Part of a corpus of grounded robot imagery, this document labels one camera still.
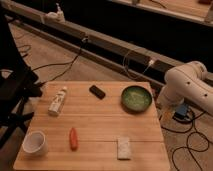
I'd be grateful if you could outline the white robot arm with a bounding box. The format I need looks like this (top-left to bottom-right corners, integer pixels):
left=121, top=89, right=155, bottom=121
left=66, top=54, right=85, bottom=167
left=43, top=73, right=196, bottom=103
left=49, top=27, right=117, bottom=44
left=157, top=61, right=213, bottom=119

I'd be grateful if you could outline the black rectangular block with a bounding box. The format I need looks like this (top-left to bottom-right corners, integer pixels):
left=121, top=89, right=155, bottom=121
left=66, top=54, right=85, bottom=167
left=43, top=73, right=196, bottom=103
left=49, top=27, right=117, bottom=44
left=89, top=85, right=105, bottom=99

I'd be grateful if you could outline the green ceramic bowl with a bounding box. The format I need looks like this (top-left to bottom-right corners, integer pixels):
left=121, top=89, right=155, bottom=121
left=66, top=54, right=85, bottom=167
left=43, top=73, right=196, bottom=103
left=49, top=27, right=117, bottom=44
left=121, top=85, right=152, bottom=113

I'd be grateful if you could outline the white tube bottle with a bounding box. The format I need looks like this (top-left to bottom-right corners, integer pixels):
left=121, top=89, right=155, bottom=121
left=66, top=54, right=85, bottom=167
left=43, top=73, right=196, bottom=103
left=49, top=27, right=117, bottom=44
left=48, top=87, right=67, bottom=116

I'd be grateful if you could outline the white rectangular sponge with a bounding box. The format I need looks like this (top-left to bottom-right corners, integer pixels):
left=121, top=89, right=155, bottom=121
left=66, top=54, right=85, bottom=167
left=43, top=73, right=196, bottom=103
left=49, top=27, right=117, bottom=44
left=117, top=137, right=131, bottom=160

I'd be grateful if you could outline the orange carrot toy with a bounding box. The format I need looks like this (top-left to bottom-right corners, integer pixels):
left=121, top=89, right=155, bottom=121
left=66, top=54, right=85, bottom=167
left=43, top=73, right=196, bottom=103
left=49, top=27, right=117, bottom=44
left=69, top=128, right=78, bottom=151

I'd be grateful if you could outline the blue control box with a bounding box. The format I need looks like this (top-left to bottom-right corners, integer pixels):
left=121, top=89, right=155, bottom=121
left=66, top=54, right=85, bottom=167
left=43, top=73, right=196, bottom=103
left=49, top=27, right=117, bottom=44
left=174, top=104, right=188, bottom=119

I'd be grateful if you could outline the black tripod stand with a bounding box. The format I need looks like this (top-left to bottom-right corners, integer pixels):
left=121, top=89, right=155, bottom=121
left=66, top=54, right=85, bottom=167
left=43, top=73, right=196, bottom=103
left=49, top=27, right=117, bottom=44
left=0, top=4, right=42, bottom=149

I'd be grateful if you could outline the white cup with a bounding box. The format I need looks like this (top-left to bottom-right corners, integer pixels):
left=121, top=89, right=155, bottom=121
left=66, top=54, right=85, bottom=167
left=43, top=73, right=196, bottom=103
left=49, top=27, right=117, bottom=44
left=22, top=131, right=48, bottom=156

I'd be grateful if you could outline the white cable loop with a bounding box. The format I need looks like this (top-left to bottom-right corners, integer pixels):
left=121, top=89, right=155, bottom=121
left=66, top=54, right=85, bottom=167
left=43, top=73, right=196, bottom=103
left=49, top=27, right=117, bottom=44
left=122, top=47, right=155, bottom=81

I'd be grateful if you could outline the long metal rail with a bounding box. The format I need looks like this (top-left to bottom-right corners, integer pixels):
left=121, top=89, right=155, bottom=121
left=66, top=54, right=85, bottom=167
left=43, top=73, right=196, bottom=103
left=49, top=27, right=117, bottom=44
left=0, top=0, right=213, bottom=86

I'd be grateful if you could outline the white object on rail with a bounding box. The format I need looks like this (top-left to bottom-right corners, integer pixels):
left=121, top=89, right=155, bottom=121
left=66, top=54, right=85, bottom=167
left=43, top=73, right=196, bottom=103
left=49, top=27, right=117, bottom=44
left=46, top=4, right=65, bottom=22

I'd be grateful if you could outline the black floor cable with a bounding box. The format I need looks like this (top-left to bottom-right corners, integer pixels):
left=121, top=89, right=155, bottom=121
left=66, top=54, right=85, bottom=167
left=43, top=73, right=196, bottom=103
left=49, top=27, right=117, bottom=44
left=159, top=107, right=213, bottom=171

